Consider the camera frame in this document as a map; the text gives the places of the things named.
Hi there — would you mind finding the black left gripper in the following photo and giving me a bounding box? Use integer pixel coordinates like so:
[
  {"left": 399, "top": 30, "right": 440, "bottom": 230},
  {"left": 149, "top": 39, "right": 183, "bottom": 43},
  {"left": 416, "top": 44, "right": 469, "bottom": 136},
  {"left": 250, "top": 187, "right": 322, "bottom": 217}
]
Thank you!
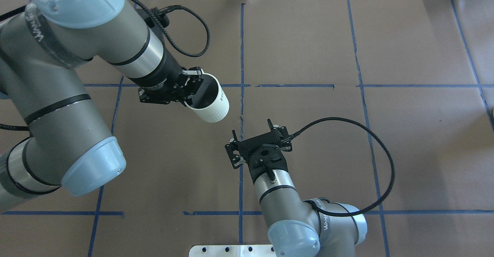
[{"left": 138, "top": 67, "right": 204, "bottom": 107}]

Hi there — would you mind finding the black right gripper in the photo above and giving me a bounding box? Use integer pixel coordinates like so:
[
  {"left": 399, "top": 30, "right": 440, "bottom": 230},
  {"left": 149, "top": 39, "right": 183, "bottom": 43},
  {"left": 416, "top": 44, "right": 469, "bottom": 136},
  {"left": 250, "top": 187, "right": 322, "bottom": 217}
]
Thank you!
[{"left": 247, "top": 145, "right": 289, "bottom": 183}]

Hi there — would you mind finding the white HOME mug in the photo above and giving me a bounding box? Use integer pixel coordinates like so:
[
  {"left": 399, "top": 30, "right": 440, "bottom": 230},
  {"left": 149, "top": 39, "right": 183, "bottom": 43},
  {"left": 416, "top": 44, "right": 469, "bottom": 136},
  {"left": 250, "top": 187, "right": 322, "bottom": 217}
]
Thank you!
[{"left": 184, "top": 70, "right": 230, "bottom": 123}]

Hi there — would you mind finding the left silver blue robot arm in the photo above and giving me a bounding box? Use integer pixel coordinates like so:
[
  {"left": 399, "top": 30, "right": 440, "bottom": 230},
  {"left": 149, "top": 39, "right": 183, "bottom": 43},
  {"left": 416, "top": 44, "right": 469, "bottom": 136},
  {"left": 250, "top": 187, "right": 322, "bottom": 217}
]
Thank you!
[{"left": 1, "top": 0, "right": 214, "bottom": 212}]

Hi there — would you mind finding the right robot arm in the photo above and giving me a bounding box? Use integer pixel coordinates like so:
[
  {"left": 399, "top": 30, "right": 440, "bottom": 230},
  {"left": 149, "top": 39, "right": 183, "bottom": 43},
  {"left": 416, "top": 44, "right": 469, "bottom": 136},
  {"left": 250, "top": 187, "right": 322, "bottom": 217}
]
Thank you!
[{"left": 238, "top": 130, "right": 368, "bottom": 257}]

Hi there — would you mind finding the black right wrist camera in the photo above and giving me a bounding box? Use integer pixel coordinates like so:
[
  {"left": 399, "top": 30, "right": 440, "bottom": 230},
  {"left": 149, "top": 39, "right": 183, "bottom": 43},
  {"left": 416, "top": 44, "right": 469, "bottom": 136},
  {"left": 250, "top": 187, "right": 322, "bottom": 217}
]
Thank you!
[{"left": 225, "top": 119, "right": 293, "bottom": 169}]

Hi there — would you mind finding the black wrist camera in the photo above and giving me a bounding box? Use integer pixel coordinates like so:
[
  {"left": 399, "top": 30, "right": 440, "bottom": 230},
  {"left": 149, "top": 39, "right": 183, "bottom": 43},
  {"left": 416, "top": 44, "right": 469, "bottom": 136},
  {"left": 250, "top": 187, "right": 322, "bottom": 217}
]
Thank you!
[
  {"left": 135, "top": 7, "right": 170, "bottom": 30},
  {"left": 225, "top": 119, "right": 293, "bottom": 169}
]

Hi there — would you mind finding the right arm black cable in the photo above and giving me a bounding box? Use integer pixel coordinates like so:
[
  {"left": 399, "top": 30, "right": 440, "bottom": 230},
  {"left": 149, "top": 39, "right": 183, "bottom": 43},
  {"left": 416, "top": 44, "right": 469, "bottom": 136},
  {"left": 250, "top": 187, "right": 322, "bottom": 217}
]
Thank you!
[{"left": 286, "top": 117, "right": 396, "bottom": 216}]

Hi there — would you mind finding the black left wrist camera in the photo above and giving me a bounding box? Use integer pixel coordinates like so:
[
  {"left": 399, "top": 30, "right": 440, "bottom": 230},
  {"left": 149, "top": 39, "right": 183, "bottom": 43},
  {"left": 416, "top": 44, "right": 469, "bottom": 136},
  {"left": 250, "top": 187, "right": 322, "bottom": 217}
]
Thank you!
[{"left": 135, "top": 7, "right": 170, "bottom": 30}]

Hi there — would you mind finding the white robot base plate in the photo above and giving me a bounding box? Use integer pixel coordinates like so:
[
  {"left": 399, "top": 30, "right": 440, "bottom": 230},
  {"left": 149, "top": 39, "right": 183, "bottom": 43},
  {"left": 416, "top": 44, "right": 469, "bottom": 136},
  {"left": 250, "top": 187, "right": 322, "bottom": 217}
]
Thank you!
[{"left": 189, "top": 244, "right": 288, "bottom": 257}]

